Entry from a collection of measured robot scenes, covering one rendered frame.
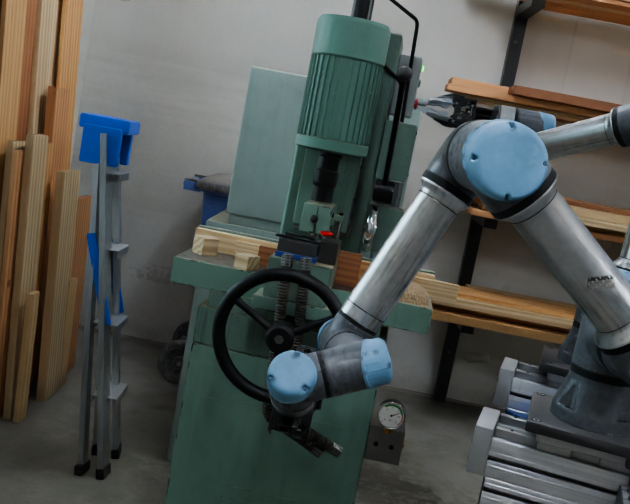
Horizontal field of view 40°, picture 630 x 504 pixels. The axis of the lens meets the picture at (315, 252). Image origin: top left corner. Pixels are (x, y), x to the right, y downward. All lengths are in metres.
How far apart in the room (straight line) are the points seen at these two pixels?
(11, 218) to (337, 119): 1.52
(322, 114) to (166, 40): 2.53
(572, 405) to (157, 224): 3.17
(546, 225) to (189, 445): 1.08
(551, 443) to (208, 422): 0.82
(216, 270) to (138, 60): 2.63
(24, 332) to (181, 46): 1.82
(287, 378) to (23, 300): 2.09
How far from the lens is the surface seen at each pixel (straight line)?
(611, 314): 1.42
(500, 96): 3.92
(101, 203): 2.77
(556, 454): 1.62
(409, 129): 2.23
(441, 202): 1.43
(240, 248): 2.10
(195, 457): 2.08
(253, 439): 2.04
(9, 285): 3.24
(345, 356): 1.32
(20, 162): 3.17
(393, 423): 1.93
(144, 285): 4.53
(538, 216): 1.34
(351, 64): 1.99
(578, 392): 1.60
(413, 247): 1.43
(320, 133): 1.98
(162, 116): 4.44
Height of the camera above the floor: 1.24
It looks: 8 degrees down
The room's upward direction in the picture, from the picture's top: 11 degrees clockwise
